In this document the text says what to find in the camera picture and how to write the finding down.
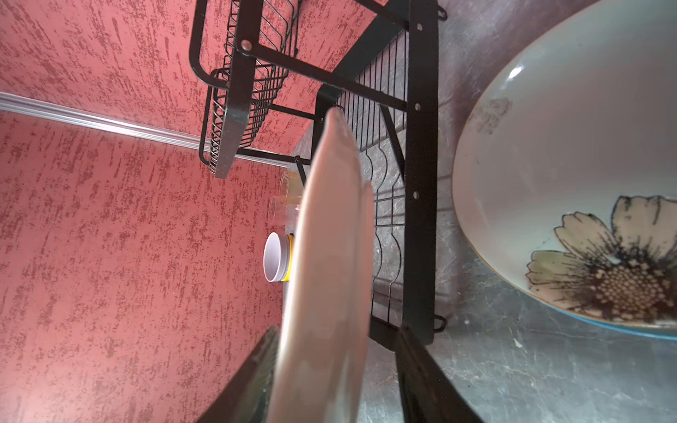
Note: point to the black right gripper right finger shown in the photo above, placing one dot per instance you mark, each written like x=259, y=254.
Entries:
x=427, y=395

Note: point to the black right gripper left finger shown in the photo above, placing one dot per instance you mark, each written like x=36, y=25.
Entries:
x=247, y=396

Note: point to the cream plate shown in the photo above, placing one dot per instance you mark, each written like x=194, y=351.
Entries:
x=324, y=335

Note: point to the lilac ceramic bowl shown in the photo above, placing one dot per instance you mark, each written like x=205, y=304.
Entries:
x=275, y=257

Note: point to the yellow bowl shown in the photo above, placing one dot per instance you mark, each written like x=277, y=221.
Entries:
x=290, y=241

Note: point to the mint green plate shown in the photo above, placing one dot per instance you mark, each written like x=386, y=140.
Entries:
x=564, y=179

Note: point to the amber glass cup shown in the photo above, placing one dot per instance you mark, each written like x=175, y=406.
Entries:
x=292, y=187

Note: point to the aluminium left corner post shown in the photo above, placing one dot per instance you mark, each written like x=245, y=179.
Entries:
x=31, y=107

